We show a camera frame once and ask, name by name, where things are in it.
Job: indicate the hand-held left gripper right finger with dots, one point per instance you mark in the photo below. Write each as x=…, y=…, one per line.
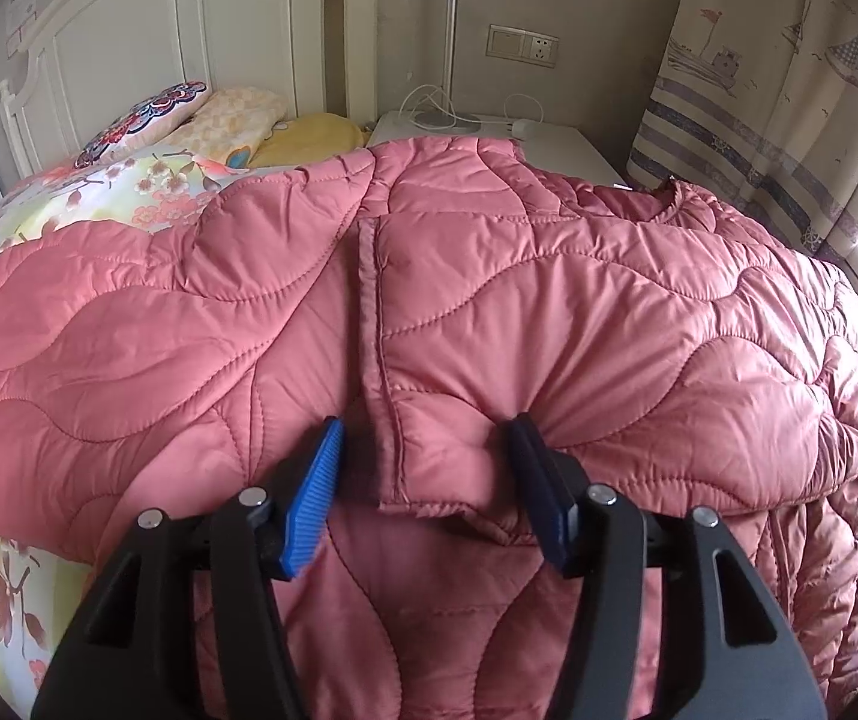
x=541, y=487

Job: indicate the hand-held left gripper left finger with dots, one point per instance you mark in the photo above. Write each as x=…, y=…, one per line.
x=316, y=495

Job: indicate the pink quilted jacket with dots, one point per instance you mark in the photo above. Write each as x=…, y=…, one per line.
x=549, y=277

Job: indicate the white nightstand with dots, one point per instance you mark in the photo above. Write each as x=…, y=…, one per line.
x=571, y=154

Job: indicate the sailboat print curtain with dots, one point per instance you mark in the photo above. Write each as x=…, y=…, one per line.
x=736, y=90

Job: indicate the yellow pillow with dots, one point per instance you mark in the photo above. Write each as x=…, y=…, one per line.
x=309, y=139

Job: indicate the floral bed sheet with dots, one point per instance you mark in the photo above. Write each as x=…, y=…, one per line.
x=144, y=180

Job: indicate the cream checkered pillow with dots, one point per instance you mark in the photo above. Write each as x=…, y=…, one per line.
x=238, y=116

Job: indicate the mandala patterned pillow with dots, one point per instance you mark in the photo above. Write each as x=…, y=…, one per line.
x=151, y=116

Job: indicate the silver pole lamp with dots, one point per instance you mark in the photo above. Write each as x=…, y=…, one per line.
x=450, y=15

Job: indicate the white wooden headboard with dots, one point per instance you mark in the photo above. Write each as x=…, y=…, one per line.
x=136, y=37

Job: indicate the beige wall socket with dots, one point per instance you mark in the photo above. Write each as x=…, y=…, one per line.
x=541, y=49

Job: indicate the beige wall switch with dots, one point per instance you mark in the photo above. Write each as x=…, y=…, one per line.
x=505, y=42

